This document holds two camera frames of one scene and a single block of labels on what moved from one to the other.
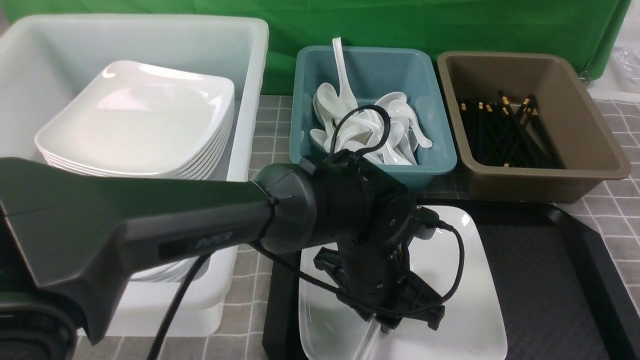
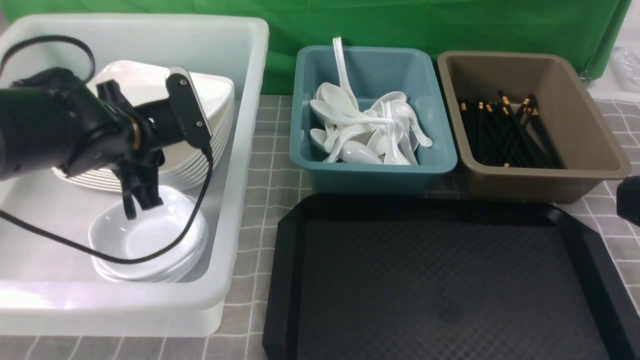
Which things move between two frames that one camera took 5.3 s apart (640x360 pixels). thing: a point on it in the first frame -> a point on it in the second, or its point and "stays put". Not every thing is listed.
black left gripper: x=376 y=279 -> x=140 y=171
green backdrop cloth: x=584 y=29 stays put
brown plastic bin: x=583 y=138 stays put
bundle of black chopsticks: x=501 y=134 stays put
